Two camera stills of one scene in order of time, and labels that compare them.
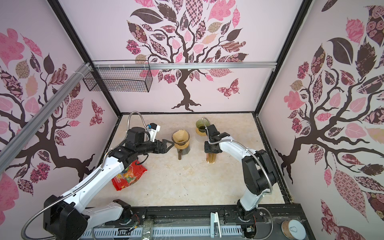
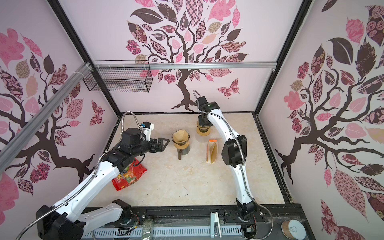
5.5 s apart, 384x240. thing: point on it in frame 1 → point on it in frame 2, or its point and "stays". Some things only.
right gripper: x=206 y=149 → x=201 y=122
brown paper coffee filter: x=181 y=135 stays
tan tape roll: x=200 y=133 stays
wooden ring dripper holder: x=182 y=147 stays
